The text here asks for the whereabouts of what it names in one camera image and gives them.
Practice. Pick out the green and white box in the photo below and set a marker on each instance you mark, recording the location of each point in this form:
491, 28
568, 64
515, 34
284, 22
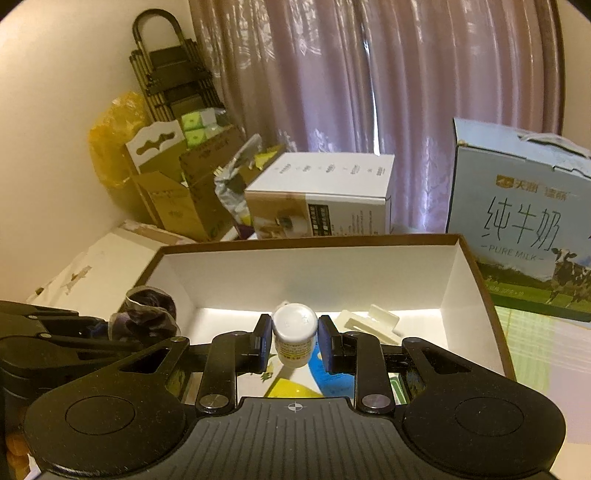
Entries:
397, 387

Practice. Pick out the person's left hand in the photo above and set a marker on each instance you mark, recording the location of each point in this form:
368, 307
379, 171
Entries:
18, 447

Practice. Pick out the dark hair scrunchie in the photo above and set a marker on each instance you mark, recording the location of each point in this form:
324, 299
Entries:
147, 314

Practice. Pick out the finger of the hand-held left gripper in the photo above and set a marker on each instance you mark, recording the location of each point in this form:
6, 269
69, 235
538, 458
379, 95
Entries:
55, 316
92, 344

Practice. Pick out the white pill bottle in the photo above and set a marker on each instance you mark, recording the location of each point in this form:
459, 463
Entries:
294, 327

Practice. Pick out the yellow plastic bag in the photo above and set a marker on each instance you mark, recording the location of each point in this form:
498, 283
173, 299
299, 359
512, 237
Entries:
111, 138

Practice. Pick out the dark folding rack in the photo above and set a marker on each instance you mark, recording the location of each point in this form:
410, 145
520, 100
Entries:
184, 83

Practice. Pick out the brown cardboard box white inside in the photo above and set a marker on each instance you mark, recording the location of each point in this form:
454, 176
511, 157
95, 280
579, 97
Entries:
323, 272

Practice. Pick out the white appliance box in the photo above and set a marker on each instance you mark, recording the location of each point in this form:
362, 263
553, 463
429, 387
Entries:
323, 184

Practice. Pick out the white hair clip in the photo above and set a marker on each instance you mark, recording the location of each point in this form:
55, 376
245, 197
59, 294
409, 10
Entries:
364, 321

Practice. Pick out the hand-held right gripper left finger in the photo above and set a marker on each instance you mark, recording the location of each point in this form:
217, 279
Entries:
264, 341

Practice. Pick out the open tan cardboard box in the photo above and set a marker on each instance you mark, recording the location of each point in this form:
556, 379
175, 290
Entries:
171, 203

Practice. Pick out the light blue cow milk carton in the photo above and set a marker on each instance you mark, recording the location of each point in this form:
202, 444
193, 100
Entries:
508, 207

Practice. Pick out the pink curtain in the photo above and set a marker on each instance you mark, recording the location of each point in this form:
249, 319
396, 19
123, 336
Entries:
346, 69

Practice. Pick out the silver plastic bag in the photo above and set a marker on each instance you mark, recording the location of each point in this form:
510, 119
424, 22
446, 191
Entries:
228, 194

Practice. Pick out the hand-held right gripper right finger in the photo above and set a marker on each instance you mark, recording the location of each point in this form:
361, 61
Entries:
325, 344

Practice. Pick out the flat torn cardboard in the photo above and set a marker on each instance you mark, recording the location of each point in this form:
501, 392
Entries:
147, 230

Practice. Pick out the stack of green tissue packs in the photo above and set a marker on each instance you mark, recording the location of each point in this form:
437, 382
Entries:
194, 122

